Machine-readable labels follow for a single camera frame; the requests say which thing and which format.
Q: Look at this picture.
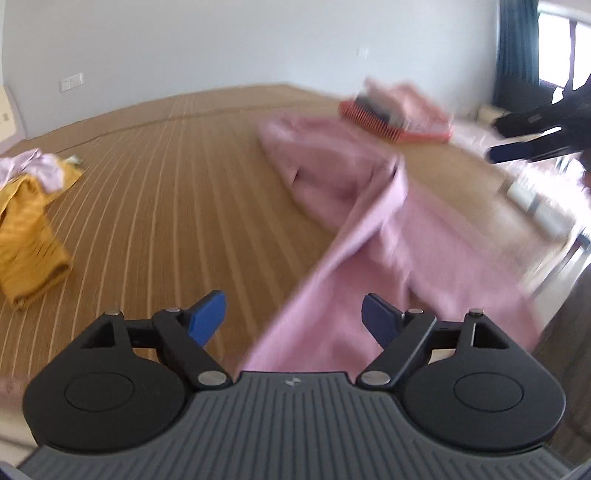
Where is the window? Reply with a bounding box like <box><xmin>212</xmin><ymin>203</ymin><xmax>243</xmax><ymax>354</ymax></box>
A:
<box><xmin>538</xmin><ymin>0</ymin><xmax>591</xmax><ymax>93</ymax></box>

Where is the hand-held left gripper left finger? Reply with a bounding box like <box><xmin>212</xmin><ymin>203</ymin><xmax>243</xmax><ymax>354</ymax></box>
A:
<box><xmin>82</xmin><ymin>290</ymin><xmax>232</xmax><ymax>389</ymax></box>

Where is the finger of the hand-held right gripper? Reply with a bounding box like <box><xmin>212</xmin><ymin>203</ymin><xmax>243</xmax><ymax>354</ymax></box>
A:
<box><xmin>490</xmin><ymin>105</ymin><xmax>571</xmax><ymax>139</ymax></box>
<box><xmin>485</xmin><ymin>136</ymin><xmax>587</xmax><ymax>166</ymax></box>

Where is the beige headboard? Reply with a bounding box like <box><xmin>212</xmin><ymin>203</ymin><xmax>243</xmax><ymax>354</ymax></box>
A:
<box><xmin>0</xmin><ymin>85</ymin><xmax>23</xmax><ymax>145</ymax></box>

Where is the yellow striped garment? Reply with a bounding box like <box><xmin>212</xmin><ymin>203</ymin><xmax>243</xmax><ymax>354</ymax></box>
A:
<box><xmin>0</xmin><ymin>159</ymin><xmax>86</xmax><ymax>311</ymax></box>

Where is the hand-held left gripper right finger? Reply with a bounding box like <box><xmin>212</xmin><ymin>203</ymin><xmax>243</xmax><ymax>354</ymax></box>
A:
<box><xmin>356</xmin><ymin>292</ymin><xmax>513</xmax><ymax>389</ymax></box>

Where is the navy folded garment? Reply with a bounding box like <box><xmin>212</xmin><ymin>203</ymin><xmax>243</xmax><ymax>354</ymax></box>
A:
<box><xmin>356</xmin><ymin>92</ymin><xmax>409</xmax><ymax>129</ymax></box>

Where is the lavender garment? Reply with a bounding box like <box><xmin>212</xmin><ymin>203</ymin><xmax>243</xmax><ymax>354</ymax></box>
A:
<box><xmin>0</xmin><ymin>150</ymin><xmax>63</xmax><ymax>192</ymax></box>

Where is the salmon pink folded garment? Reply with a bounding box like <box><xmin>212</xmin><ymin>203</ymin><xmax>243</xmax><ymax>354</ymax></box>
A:
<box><xmin>362</xmin><ymin>79</ymin><xmax>452</xmax><ymax>134</ymax></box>

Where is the beige bed end board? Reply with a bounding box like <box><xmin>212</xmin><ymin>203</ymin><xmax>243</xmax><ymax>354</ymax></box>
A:
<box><xmin>475</xmin><ymin>105</ymin><xmax>509</xmax><ymax>124</ymax></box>

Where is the pink fleece garment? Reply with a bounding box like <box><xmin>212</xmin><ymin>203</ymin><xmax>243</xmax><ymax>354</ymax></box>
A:
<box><xmin>240</xmin><ymin>115</ymin><xmax>543</xmax><ymax>374</ymax></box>

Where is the teal curtain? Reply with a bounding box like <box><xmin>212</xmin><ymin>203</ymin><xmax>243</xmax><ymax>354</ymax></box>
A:
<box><xmin>493</xmin><ymin>0</ymin><xmax>542</xmax><ymax>108</ymax></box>

